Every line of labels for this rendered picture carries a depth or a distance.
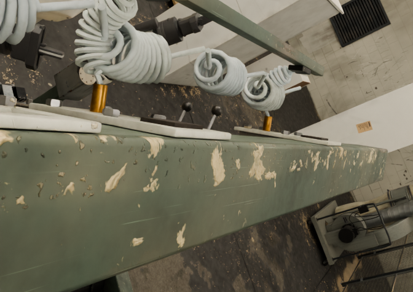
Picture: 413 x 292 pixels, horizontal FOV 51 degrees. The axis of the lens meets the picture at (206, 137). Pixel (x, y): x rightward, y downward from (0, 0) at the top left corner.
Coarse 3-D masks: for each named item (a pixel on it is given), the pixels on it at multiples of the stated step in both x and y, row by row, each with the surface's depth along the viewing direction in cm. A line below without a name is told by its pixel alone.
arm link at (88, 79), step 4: (84, 60) 158; (80, 68) 159; (92, 68) 157; (80, 72) 159; (84, 72) 158; (80, 76) 160; (84, 76) 159; (88, 76) 158; (92, 76) 157; (84, 80) 159; (88, 80) 159; (92, 80) 158; (88, 84) 160
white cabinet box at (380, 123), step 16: (384, 96) 450; (400, 96) 443; (352, 112) 466; (368, 112) 458; (384, 112) 451; (400, 112) 443; (304, 128) 492; (320, 128) 484; (336, 128) 475; (352, 128) 467; (368, 128) 459; (384, 128) 451; (400, 128) 444; (368, 144) 460; (384, 144) 452; (400, 144) 445
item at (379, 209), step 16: (400, 192) 633; (336, 208) 687; (352, 208) 582; (368, 208) 576; (384, 208) 638; (400, 208) 606; (320, 224) 612; (336, 224) 617; (352, 224) 606; (368, 224) 626; (384, 224) 563; (400, 224) 593; (320, 240) 603; (336, 240) 600; (352, 240) 607; (368, 240) 597; (384, 240) 590; (336, 256) 617
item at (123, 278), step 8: (104, 280) 182; (112, 280) 180; (120, 280) 180; (128, 280) 184; (80, 288) 172; (88, 288) 177; (96, 288) 179; (104, 288) 182; (112, 288) 180; (120, 288) 179; (128, 288) 182
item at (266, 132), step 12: (276, 72) 84; (288, 72) 85; (300, 72) 82; (276, 84) 84; (264, 96) 85; (264, 120) 87; (240, 132) 87; (252, 132) 84; (264, 132) 82; (276, 132) 88; (288, 132) 81; (324, 144) 76; (336, 144) 81
